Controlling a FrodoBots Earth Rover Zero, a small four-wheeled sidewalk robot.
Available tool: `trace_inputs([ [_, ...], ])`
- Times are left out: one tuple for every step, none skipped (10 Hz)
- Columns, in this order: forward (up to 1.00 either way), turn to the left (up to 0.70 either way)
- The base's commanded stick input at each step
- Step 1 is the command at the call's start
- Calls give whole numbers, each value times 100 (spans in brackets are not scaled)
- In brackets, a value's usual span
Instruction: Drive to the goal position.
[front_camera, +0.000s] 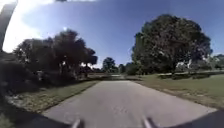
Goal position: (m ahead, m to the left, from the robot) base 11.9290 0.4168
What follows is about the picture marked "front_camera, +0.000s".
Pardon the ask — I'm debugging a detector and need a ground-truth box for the small distant tree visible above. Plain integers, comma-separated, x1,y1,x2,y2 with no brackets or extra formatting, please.
101,56,118,74

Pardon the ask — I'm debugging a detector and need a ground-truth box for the grey asphalt road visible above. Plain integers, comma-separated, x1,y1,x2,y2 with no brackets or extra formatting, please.
41,79,218,128

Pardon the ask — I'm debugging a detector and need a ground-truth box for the clump of dark trees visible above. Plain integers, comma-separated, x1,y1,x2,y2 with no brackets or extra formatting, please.
0,29,99,91

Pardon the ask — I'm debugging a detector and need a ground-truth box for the large broad tree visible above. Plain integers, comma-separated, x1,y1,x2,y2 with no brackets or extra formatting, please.
130,13,213,75

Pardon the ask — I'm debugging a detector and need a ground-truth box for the robot's own part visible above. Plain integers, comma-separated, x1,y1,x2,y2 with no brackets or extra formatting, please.
142,116,154,128
71,118,83,128

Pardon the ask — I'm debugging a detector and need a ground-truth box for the green grass verge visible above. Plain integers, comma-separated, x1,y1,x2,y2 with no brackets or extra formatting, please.
0,79,101,128

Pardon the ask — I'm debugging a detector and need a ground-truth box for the dry grass field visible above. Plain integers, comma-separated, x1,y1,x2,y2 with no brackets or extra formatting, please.
134,73,224,111

